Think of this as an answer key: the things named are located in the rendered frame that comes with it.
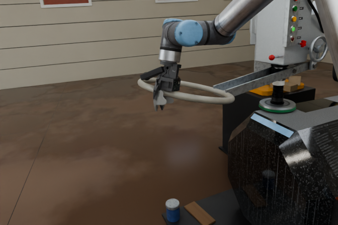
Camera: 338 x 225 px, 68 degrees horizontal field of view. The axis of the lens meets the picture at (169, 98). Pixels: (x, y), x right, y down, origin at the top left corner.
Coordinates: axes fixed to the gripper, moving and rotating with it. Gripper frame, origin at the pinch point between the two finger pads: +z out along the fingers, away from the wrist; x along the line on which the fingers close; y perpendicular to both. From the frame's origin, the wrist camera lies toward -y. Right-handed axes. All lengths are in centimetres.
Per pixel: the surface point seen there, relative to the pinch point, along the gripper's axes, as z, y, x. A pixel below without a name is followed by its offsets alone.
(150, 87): -7.8, -5.1, -0.5
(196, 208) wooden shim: 88, 1, 78
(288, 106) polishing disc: -3, 48, 75
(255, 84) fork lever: -14, 29, 53
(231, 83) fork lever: -12, 16, 53
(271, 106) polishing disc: -1, 38, 72
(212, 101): -6.3, 20.8, 8.1
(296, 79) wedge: -17, 45, 171
